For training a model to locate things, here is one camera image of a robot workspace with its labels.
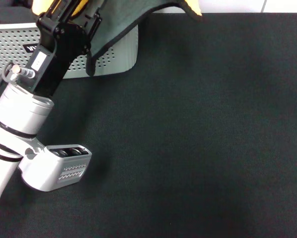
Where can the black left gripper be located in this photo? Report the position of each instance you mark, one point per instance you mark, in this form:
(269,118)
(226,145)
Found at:
(61,42)

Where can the yellow and grey towel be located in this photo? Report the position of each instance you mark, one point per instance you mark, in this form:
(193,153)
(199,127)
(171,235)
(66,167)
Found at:
(118,22)

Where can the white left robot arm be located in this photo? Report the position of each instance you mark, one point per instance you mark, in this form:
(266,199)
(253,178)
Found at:
(17,119)

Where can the grey perforated storage box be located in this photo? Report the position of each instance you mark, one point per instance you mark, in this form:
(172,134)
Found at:
(9,42)

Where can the black tablecloth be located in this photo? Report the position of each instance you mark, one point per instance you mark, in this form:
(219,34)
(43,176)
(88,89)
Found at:
(188,136)

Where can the dark cloth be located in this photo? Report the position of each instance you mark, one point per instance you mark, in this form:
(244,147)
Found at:
(9,11)

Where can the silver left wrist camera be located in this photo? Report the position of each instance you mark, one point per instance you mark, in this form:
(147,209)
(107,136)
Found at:
(56,168)

